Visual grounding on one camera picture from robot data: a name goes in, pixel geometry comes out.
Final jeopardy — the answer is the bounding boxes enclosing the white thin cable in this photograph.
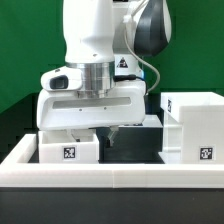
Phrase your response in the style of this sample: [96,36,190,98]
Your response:
[123,0,162,98]

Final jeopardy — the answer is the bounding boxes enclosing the white marker sheet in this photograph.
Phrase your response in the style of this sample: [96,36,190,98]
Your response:
[121,115,163,128]

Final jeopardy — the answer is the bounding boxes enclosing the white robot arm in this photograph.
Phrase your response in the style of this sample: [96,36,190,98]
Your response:
[37,0,171,143]

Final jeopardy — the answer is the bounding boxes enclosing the white U-shaped fence frame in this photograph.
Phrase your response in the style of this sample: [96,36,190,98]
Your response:
[0,134,224,188]

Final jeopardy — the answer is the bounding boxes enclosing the white drawer cabinet box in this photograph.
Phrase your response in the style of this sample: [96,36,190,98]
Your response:
[159,92,224,164]

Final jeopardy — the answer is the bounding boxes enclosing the white front drawer tray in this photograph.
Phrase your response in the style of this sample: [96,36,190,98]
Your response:
[38,129,99,164]

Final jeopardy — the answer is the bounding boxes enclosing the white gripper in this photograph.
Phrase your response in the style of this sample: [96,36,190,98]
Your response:
[37,67,146,147]

